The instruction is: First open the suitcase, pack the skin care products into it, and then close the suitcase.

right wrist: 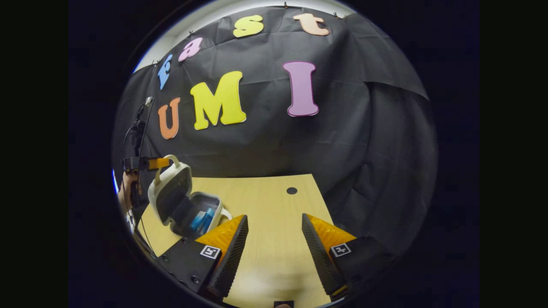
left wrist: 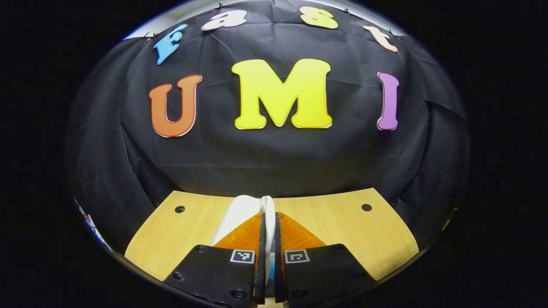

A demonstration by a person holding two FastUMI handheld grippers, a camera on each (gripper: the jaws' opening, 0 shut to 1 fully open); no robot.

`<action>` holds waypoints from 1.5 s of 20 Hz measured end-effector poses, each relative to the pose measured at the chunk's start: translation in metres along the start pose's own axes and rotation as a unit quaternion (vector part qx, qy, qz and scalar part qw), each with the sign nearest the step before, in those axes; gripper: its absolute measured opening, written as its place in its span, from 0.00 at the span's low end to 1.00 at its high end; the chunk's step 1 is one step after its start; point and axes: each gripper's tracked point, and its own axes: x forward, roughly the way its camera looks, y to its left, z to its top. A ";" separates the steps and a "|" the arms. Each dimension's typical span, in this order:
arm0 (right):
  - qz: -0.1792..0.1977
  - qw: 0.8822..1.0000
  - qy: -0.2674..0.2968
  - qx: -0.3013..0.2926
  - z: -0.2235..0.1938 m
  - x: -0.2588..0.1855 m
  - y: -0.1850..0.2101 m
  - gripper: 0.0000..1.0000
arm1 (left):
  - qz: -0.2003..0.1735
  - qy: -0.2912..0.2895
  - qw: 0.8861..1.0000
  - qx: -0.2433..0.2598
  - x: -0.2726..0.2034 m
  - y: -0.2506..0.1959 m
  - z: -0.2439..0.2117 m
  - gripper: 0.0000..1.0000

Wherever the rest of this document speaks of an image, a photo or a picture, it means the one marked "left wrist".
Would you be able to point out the red white blue object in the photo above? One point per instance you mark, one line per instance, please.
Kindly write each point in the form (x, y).
(92, 224)

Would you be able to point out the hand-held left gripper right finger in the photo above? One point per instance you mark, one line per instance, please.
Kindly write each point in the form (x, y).
(277, 265)

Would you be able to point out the white suitcase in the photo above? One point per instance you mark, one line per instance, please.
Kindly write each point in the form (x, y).
(244, 209)

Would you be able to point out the black backdrop cloth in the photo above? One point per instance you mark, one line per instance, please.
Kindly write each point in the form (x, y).
(274, 158)

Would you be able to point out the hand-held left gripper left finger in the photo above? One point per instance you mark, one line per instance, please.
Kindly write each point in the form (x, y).
(261, 265)

